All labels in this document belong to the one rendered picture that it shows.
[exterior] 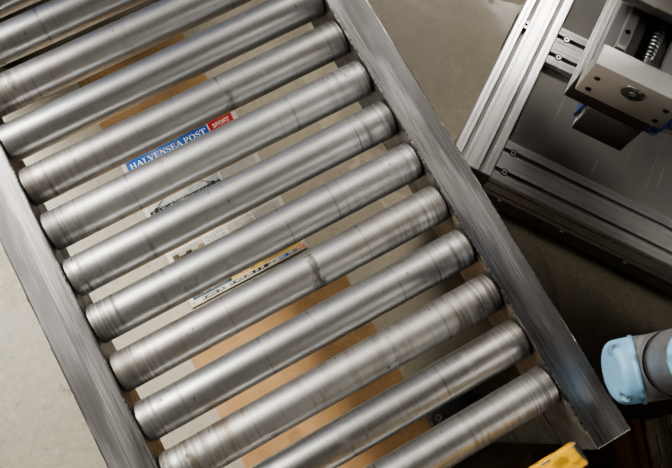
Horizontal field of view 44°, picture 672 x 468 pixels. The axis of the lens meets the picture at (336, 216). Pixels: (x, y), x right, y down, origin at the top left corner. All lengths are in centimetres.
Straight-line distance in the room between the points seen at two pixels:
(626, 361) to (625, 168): 87
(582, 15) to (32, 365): 137
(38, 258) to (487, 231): 54
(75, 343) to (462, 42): 130
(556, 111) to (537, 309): 81
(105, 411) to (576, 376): 55
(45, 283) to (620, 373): 67
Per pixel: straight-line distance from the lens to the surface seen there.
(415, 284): 103
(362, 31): 112
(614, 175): 179
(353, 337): 181
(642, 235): 175
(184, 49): 112
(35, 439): 187
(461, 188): 106
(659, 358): 94
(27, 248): 107
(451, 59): 202
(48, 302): 105
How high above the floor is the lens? 180
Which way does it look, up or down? 75 degrees down
